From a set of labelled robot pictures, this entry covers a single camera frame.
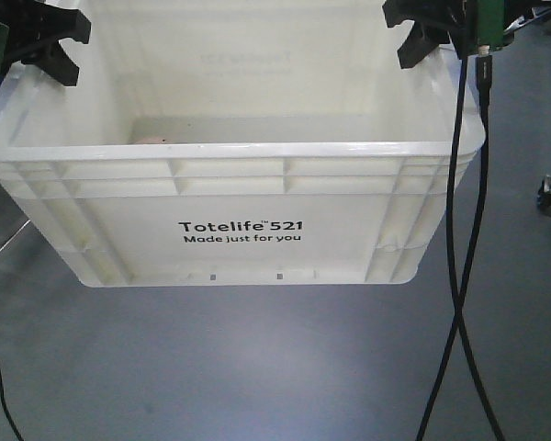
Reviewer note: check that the white plastic tote box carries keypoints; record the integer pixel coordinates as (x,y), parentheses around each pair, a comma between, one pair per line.
(299,152)

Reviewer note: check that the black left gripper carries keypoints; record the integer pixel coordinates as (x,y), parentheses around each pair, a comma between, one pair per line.
(35,30)

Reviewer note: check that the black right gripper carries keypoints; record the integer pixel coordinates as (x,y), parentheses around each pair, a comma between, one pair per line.
(433,19)

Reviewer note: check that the green right circuit board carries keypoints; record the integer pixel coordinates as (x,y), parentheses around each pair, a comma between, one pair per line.
(490,26)

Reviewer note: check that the pink plush toy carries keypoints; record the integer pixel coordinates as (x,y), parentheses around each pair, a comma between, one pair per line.
(152,140)

